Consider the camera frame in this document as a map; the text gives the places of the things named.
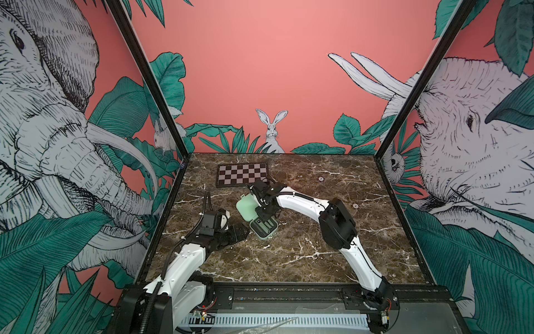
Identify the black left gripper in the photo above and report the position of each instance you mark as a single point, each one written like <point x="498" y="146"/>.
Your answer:
<point x="240" y="234"/>

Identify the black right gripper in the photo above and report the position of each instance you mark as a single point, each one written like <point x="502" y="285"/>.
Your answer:
<point x="261" y="216"/>

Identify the green nail clipper case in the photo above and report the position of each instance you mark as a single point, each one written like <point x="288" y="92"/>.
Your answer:
<point x="246" y="207"/>

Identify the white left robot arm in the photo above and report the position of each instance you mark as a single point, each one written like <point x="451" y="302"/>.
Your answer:
<point x="160" y="306"/>

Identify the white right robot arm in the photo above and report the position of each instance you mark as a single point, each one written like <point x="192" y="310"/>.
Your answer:
<point x="338" y="230"/>

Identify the maroon checkered chess board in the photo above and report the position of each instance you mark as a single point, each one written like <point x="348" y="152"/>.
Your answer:
<point x="229" y="175"/>

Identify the white slotted cable duct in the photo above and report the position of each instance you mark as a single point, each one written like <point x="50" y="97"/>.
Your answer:
<point x="226" y="320"/>

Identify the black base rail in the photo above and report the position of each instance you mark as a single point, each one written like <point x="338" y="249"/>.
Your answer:
<point x="227" y="295"/>

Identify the black left frame post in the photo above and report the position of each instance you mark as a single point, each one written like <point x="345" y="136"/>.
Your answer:
<point x="123" y="22"/>

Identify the black frame post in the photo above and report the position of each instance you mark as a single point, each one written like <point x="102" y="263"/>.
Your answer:
<point x="453" y="27"/>
<point x="123" y="22"/>

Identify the black right frame post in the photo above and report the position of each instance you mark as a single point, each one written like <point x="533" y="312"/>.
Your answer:
<point x="453" y="27"/>

